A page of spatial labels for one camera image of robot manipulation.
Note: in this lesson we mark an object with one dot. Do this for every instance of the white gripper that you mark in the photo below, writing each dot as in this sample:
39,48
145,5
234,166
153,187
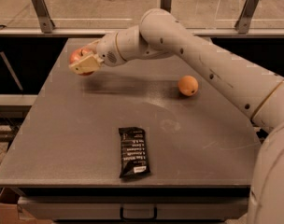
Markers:
106,52

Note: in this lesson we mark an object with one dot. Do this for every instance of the red apple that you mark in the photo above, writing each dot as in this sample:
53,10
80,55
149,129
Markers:
81,61

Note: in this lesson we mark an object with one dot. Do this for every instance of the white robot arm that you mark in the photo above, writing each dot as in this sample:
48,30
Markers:
255,91

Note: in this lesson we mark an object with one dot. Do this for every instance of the clear acrylic barrier panel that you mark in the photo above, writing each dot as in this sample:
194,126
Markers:
207,14

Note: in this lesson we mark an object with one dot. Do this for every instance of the orange fruit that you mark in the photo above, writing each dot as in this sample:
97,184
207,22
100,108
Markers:
188,85

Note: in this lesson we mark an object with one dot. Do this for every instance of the black snack bar wrapper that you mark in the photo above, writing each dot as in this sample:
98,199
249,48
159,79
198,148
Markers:
134,154

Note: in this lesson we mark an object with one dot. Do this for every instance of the cardboard box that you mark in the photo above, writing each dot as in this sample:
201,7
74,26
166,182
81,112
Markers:
11,213

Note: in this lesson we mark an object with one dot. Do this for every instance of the left grey metal bracket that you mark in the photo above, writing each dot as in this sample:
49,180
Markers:
45,22

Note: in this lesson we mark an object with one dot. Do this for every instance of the grey metal bracket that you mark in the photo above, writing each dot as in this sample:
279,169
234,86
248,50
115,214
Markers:
45,22
244,21
166,5

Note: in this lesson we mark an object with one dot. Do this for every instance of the middle grey metal bracket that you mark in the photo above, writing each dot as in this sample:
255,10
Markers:
166,5

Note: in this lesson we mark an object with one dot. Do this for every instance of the right grey metal bracket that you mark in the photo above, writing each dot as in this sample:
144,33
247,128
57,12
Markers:
244,21

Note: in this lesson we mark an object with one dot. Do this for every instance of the grey drawer with black handle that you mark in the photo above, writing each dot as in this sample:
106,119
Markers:
134,209

